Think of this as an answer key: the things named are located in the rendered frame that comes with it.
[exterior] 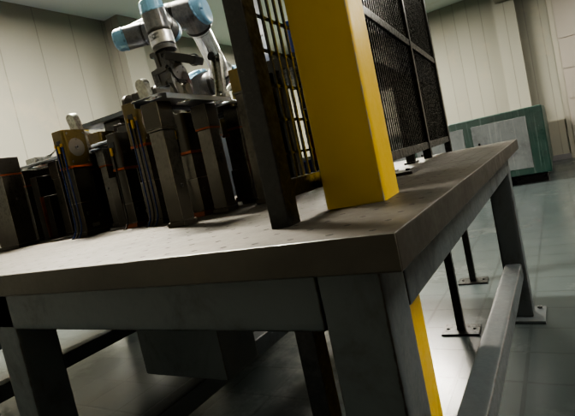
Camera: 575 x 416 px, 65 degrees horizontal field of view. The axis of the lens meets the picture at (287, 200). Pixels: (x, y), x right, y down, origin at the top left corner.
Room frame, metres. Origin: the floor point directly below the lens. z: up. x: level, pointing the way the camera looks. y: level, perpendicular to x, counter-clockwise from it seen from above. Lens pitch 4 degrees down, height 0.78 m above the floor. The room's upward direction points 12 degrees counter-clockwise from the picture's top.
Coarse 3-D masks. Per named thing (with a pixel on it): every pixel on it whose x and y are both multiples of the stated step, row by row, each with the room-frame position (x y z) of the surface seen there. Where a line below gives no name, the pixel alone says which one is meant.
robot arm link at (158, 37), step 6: (156, 30) 1.41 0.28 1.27; (162, 30) 1.42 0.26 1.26; (168, 30) 1.43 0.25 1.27; (150, 36) 1.42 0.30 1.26; (156, 36) 1.41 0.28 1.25; (162, 36) 1.41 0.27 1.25; (168, 36) 1.42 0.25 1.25; (150, 42) 1.43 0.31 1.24; (156, 42) 1.41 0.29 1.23; (162, 42) 1.41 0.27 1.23; (168, 42) 1.42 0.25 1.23; (174, 42) 1.44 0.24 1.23
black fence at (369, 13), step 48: (240, 0) 0.63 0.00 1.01; (384, 0) 1.51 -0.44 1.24; (240, 48) 0.63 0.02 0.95; (288, 48) 0.77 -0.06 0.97; (384, 48) 1.40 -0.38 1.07; (432, 48) 2.29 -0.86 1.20; (384, 96) 1.29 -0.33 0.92; (432, 96) 2.09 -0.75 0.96; (288, 144) 0.70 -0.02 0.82; (432, 144) 1.82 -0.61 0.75; (288, 192) 0.64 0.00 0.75
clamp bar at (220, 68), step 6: (210, 54) 1.58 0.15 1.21; (216, 54) 1.61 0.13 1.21; (210, 60) 1.59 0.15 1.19; (216, 60) 1.61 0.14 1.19; (222, 60) 1.61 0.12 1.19; (216, 66) 1.61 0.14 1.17; (222, 66) 1.61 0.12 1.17; (216, 72) 1.61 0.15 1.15; (222, 72) 1.60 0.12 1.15; (216, 78) 1.61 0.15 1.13; (222, 78) 1.59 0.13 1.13; (216, 84) 1.60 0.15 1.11; (222, 84) 1.58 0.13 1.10; (216, 90) 1.60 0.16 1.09; (222, 90) 1.58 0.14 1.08; (222, 96) 1.58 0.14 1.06
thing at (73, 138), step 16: (64, 144) 1.45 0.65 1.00; (80, 144) 1.50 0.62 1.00; (64, 160) 1.45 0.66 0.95; (80, 160) 1.49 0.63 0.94; (80, 176) 1.48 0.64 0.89; (80, 192) 1.47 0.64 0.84; (96, 192) 1.52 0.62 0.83; (80, 208) 1.46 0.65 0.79; (96, 208) 1.50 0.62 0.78; (80, 224) 1.45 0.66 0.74; (96, 224) 1.49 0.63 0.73
